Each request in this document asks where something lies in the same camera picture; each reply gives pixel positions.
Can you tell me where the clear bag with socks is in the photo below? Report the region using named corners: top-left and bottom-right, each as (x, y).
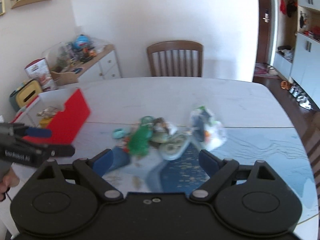
top-left (190, 106), bottom-right (227, 152)

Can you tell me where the green plastic toy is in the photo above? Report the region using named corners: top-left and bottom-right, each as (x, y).
top-left (126, 116), bottom-right (155, 157)

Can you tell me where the round coil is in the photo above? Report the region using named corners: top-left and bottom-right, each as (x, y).
top-left (151, 118), bottom-right (190, 161)

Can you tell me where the left hand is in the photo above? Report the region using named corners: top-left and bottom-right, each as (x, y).
top-left (0, 167), bottom-right (20, 202)

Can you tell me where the gold foil bag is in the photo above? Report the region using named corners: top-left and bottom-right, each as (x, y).
top-left (37, 106), bottom-right (60, 118)

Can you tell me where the red white cardboard box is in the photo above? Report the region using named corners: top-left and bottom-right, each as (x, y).
top-left (13, 88), bottom-right (91, 144)

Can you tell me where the yellow green tissue box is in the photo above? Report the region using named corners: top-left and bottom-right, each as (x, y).
top-left (9, 79), bottom-right (42, 112)

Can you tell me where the teal small object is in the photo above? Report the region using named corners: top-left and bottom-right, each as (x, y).
top-left (112, 128), bottom-right (127, 140)

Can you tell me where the red snack bag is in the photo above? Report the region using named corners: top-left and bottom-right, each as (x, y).
top-left (24, 58), bottom-right (57, 92)

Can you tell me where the white wooden sideboard cabinet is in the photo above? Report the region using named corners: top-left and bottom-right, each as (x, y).
top-left (51, 44), bottom-right (123, 86)

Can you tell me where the blue globe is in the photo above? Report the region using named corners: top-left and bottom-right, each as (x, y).
top-left (73, 35), bottom-right (91, 50)

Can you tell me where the brown wooden chair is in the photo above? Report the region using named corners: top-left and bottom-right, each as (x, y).
top-left (146, 40), bottom-right (204, 77)

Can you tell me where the gold framed picture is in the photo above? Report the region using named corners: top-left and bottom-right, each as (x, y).
top-left (0, 0), bottom-right (5, 16)

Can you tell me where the white wall cupboard unit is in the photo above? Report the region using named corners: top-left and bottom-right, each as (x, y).
top-left (273, 0), bottom-right (319, 104)

